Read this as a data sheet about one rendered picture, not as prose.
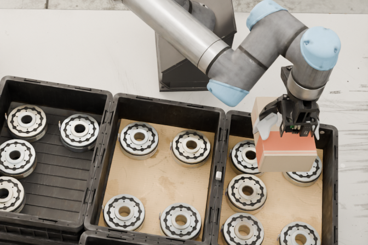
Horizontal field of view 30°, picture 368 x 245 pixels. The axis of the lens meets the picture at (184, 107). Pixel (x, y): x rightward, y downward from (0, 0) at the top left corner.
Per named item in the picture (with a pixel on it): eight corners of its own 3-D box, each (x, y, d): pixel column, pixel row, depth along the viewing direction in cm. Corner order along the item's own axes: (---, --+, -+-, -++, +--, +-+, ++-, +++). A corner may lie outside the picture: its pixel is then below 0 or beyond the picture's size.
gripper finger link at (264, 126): (246, 146, 153) (275, 128, 147) (243, 124, 156) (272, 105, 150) (256, 151, 155) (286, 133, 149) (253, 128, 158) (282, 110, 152)
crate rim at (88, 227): (114, 96, 184) (114, 91, 182) (225, 113, 184) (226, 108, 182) (82, 233, 161) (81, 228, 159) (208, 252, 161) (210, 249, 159)
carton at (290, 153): (251, 114, 166) (256, 96, 160) (299, 114, 168) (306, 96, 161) (258, 171, 157) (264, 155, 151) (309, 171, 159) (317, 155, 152)
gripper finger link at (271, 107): (254, 118, 151) (283, 100, 146) (253, 112, 152) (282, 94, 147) (269, 125, 154) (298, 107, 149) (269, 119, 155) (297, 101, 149)
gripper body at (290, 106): (278, 139, 147) (289, 108, 137) (273, 105, 152) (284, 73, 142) (312, 139, 148) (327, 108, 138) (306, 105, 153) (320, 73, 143)
